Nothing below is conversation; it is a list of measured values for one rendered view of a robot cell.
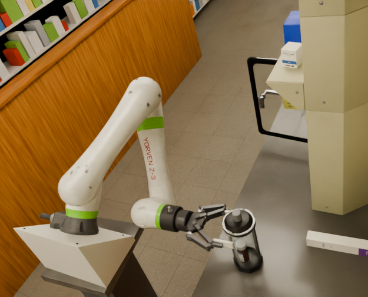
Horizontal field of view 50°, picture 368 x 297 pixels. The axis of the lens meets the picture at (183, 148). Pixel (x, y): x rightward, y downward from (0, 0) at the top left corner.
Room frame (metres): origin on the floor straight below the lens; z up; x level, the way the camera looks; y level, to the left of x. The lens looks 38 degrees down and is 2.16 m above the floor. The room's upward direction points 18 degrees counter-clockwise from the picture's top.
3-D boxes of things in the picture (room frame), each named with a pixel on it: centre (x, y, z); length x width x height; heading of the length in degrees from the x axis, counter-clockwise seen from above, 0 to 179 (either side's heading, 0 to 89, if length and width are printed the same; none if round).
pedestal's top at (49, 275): (1.10, 0.49, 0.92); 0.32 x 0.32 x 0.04; 57
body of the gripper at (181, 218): (0.92, 0.05, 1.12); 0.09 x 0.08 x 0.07; 55
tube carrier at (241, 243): (0.81, -0.09, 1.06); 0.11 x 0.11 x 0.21
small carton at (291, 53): (1.06, -0.41, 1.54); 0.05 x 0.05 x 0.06; 40
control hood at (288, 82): (1.10, -0.45, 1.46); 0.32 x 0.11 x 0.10; 142
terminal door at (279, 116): (1.30, -0.46, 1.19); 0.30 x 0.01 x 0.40; 44
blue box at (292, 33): (1.16, -0.50, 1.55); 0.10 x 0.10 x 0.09; 52
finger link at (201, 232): (0.85, 0.03, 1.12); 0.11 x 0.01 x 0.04; 19
